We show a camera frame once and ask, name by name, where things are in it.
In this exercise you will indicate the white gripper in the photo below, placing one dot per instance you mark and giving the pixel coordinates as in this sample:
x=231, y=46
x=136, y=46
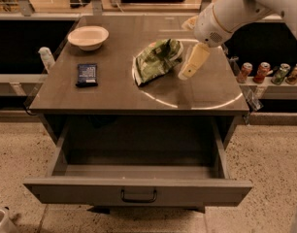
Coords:
x=209, y=29

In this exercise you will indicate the green jalapeno chip bag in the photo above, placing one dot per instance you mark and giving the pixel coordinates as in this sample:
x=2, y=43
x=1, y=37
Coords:
x=156, y=60

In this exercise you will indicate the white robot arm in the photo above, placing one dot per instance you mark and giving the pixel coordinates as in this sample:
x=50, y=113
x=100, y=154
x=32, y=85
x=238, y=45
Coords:
x=220, y=20

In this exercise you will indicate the grey cabinet with table top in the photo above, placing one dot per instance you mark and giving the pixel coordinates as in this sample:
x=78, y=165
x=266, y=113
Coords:
x=105, y=82

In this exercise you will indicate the open grey top drawer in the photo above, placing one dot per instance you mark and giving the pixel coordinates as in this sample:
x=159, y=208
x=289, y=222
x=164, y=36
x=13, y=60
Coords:
x=182, y=158

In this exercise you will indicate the orange red soda can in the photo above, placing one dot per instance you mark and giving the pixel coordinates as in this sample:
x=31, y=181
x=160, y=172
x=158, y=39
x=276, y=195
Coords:
x=262, y=71

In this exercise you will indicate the green soda can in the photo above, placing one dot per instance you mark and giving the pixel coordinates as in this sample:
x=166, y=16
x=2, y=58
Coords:
x=280, y=74

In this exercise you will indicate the white bowl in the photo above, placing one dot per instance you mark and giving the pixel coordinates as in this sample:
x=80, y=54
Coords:
x=88, y=37

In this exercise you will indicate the brown soda can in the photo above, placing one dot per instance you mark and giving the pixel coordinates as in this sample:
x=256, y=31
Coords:
x=292, y=77

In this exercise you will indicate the dark blue snack bar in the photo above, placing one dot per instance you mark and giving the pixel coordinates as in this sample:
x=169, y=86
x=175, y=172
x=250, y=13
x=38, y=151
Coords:
x=87, y=75

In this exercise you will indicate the white plastic bottle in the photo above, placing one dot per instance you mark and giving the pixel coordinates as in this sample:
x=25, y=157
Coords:
x=47, y=58

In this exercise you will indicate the white object bottom left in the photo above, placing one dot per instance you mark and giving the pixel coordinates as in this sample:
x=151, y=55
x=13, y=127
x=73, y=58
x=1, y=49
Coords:
x=6, y=225

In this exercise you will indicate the black drawer handle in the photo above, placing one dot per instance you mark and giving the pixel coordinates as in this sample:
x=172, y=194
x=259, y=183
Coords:
x=138, y=197

